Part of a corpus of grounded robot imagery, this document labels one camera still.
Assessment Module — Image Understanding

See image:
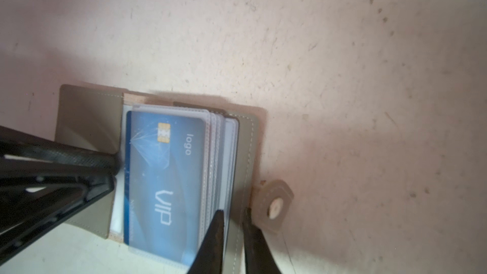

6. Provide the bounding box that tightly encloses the blue VIP card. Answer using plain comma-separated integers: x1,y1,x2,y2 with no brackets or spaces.
124,110,208,265

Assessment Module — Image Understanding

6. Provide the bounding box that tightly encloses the grey leather card holder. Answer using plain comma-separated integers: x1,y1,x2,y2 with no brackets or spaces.
55,84,294,273

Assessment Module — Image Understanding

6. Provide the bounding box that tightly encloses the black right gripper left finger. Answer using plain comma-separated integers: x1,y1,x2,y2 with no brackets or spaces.
187,210,224,274

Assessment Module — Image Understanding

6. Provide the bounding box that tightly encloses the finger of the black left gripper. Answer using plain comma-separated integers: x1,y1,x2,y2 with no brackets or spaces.
1,126,120,175
1,176,114,265

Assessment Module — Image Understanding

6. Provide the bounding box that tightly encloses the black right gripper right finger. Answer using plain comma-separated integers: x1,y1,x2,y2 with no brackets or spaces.
242,208,281,274

